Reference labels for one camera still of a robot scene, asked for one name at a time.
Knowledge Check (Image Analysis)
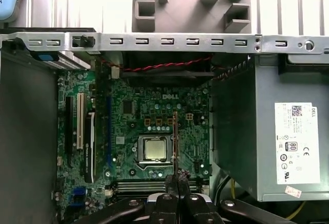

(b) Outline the grey power supply unit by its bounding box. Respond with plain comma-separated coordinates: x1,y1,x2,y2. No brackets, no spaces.
210,53,329,202

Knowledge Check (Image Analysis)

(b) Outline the black case fan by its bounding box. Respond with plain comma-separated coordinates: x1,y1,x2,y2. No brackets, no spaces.
121,51,216,84

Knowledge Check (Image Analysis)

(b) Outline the black intrusion switch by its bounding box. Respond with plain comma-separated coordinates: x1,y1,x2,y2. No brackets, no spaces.
72,35,95,49

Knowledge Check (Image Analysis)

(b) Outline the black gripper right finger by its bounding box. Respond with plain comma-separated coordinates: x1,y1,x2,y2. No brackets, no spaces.
178,170,296,224

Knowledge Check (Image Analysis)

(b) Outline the white expansion slot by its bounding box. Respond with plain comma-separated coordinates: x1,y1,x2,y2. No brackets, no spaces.
76,92,85,150

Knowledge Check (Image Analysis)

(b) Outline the black graphics card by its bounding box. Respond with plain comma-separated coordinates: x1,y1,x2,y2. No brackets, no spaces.
82,111,98,184

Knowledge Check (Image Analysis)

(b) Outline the blue expansion slot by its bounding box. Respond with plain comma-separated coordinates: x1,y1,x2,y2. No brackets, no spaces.
106,95,113,169

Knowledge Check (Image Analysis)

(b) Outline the black expansion slot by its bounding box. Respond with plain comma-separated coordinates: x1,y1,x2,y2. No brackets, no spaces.
64,95,75,163

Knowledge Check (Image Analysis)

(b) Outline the silver CPU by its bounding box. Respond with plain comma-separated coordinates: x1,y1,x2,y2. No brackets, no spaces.
144,137,173,162

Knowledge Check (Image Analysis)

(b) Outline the yellow wire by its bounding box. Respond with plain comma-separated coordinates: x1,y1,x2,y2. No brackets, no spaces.
230,177,307,221

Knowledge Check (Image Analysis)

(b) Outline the blue card retention latch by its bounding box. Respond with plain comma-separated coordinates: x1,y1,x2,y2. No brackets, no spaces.
30,52,60,62

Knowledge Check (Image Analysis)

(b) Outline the red black twisted wire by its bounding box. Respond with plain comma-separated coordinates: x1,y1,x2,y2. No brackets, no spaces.
99,55,214,72

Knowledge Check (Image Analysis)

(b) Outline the black RAM slot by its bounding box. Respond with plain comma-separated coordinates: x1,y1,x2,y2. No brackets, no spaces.
117,179,208,183

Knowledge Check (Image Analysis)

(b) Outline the green Dell motherboard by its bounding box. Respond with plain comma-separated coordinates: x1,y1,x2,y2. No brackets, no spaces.
54,67,214,224

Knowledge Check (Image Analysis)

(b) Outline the grey parts rack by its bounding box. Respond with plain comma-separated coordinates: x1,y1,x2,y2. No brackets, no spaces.
132,0,259,33

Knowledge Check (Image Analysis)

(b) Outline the blue SATA port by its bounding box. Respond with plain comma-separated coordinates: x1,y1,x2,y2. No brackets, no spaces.
73,187,86,206

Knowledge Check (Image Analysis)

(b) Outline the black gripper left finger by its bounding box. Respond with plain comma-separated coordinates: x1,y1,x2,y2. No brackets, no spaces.
73,174,179,224

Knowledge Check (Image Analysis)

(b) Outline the green RAM stick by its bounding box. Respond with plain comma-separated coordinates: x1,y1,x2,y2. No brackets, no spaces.
172,110,180,177

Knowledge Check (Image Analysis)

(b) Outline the black PC case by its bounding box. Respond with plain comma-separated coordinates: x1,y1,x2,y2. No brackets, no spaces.
0,27,329,224

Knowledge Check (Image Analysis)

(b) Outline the black power cable bundle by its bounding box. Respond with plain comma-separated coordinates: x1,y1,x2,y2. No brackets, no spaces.
215,174,232,198

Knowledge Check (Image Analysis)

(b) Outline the CPU socket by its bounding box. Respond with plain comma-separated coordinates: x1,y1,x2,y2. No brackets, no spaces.
137,132,182,169

